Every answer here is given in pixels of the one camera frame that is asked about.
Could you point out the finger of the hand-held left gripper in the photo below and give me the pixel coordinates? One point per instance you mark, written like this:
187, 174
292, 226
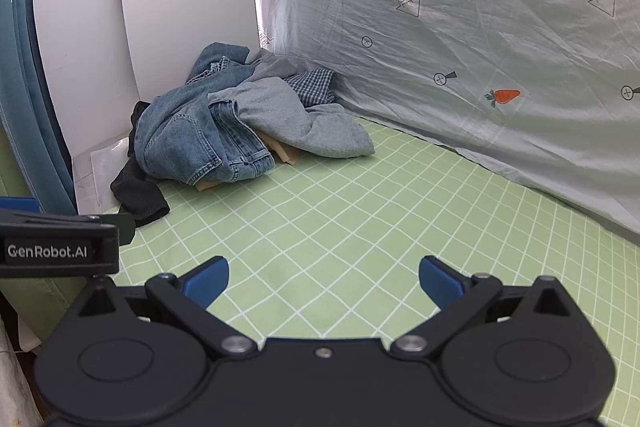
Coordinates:
127, 229

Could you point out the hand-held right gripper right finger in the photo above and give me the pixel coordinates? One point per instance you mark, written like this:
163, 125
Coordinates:
440, 282

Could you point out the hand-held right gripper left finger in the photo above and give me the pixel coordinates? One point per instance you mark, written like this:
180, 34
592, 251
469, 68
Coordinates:
207, 282

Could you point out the blue denim jeans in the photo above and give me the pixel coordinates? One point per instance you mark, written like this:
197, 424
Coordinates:
180, 142

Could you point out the black knit garment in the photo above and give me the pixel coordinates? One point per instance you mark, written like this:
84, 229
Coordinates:
140, 199

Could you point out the clear plastic bag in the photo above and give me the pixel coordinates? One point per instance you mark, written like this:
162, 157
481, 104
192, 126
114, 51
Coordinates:
95, 172

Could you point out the white patterned fabric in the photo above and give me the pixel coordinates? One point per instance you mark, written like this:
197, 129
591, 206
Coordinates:
12, 382

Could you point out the beige cloth garment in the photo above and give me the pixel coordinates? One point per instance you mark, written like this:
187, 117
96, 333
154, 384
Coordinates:
281, 152

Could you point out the teal curtain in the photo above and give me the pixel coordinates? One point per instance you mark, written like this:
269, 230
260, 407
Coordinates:
30, 82

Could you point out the grey sweatshirt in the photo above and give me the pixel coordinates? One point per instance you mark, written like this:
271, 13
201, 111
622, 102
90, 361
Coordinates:
300, 122

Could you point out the thin grey shirt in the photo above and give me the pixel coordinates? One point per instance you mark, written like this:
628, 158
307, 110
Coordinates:
272, 67

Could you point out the blue checked shirt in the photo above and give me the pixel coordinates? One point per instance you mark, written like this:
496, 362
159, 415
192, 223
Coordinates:
312, 87

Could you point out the white rounded board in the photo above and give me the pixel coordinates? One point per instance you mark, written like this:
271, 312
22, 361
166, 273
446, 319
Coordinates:
185, 7

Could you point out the grey carrot print sheet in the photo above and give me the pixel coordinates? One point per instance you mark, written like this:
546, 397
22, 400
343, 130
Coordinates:
450, 32

